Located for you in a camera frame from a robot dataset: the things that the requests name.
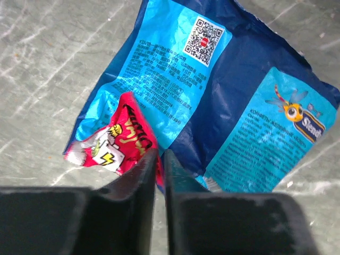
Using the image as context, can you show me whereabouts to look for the small red crunch packet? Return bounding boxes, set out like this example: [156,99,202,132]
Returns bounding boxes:
[64,92,158,175]

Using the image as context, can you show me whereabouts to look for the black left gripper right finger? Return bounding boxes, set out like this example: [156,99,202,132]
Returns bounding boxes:
[164,150,319,254]

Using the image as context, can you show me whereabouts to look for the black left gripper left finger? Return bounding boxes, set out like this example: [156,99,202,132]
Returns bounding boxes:
[1,149,158,254]

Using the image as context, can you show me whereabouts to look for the blue snack bag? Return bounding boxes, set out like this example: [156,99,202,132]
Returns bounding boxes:
[64,1,339,193]

